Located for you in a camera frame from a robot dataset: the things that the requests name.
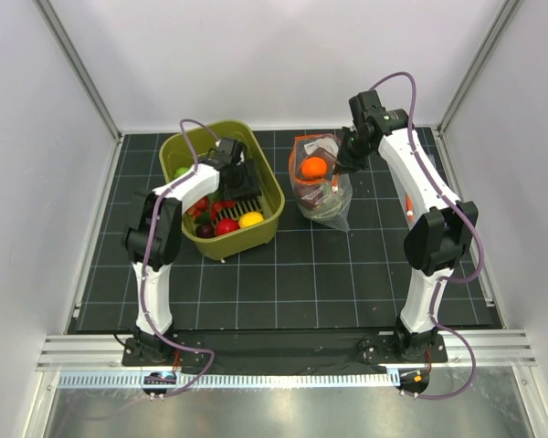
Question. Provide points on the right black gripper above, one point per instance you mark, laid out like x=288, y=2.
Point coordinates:
x=343, y=161

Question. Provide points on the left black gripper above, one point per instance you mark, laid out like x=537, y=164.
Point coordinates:
x=250, y=185

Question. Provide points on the olive green plastic basket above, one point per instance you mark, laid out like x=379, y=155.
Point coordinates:
x=270, y=203

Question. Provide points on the orange tangerine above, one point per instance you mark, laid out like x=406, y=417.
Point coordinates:
x=313, y=168

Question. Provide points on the clear zip bag orange zipper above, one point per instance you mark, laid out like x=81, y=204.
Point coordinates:
x=325, y=146

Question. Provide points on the dark red apple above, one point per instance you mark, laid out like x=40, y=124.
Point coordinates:
x=309, y=195

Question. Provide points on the netted green melon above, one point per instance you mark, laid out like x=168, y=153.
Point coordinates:
x=334, y=203

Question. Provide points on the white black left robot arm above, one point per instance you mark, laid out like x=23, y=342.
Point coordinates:
x=154, y=233

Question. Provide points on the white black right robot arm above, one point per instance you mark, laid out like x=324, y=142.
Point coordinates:
x=441, y=226

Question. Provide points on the spare clear zip bag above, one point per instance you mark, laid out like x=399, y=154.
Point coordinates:
x=417, y=193

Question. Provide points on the yellow apple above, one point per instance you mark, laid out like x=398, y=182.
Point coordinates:
x=250, y=219

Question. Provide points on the red strawberry bunch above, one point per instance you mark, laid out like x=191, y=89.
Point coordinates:
x=206, y=210

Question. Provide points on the dark purple fruit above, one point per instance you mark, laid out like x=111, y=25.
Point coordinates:
x=205, y=231

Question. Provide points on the black grid cutting mat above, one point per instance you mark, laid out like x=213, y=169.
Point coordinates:
x=308, y=276

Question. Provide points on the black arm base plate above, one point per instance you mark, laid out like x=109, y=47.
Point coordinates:
x=289, y=351

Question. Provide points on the white slotted cable duct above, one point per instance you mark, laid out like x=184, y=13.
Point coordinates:
x=149, y=379

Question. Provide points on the aluminium front frame rail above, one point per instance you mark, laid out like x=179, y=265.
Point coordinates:
x=488, y=347

